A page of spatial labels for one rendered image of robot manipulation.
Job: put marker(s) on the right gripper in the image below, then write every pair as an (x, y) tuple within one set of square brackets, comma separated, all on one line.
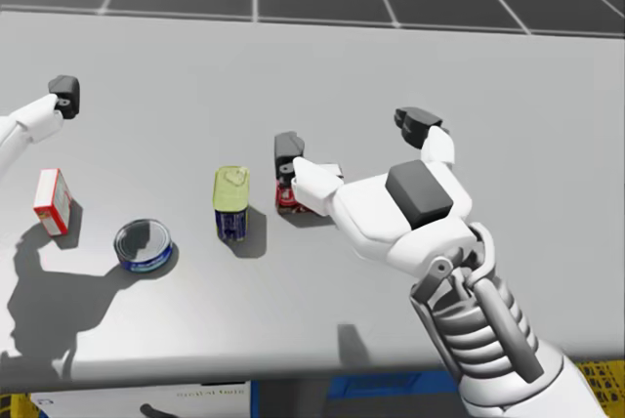
[(376, 218)]

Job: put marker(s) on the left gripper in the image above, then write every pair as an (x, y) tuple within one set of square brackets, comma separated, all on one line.
[(6, 137)]

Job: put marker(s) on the blue box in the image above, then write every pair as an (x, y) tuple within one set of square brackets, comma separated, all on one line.
[(381, 396)]

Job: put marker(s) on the white box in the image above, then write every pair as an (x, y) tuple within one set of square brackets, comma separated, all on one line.
[(146, 401)]

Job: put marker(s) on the yellow box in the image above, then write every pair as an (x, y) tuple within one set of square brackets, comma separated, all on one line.
[(603, 384)]

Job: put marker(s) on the red and white carton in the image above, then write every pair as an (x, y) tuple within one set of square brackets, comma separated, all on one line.
[(51, 200)]

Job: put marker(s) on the green and blue rectangular can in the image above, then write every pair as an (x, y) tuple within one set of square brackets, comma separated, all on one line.
[(232, 203)]

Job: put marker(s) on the blue flat can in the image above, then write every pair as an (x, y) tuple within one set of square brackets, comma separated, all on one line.
[(142, 247)]

